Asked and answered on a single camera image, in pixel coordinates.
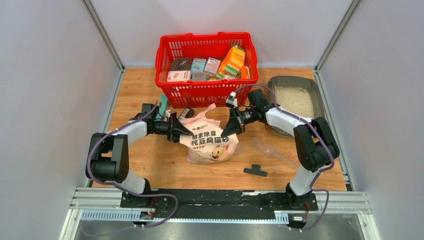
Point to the clear plastic scoop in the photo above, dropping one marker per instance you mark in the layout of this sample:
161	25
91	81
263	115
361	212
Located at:
270	151

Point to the teal small box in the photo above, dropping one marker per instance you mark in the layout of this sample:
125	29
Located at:
198	65

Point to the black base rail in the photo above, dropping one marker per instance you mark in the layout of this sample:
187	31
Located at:
219	204

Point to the orange item in basket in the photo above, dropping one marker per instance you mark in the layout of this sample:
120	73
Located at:
244	73

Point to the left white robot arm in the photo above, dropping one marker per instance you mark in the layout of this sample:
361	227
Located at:
108	160

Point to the black bag clip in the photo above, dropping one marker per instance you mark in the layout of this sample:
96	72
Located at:
255	169

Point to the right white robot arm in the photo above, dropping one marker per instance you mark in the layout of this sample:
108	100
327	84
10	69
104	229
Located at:
315	143

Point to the grey pink small box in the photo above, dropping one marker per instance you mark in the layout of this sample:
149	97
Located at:
212	66

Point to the orange striped sponge pack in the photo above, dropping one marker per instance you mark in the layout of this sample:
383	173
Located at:
232	63

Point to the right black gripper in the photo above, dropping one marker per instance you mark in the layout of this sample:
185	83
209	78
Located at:
235	123

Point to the pink cat litter bag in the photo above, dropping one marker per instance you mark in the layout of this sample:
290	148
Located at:
206	145

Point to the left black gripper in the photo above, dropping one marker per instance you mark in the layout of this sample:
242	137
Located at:
176	129

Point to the red plastic shopping basket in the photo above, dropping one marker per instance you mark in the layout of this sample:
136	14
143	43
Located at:
202	94

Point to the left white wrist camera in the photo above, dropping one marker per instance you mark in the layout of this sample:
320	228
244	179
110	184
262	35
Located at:
169	113

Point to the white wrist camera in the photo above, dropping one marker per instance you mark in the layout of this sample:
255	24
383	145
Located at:
231	101
169	113

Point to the grey litter box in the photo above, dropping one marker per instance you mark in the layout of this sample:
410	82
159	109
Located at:
298	95

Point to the teal rectangular box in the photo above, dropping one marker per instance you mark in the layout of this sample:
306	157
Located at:
162	108

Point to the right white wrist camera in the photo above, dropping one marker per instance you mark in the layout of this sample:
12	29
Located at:
231	101

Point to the pink white box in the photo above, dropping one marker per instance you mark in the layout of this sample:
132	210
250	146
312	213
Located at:
178	76

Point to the black rectangular box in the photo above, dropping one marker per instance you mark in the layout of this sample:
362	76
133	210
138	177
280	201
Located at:
186	113

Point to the brown round tin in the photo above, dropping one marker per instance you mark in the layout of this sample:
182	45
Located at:
181	64

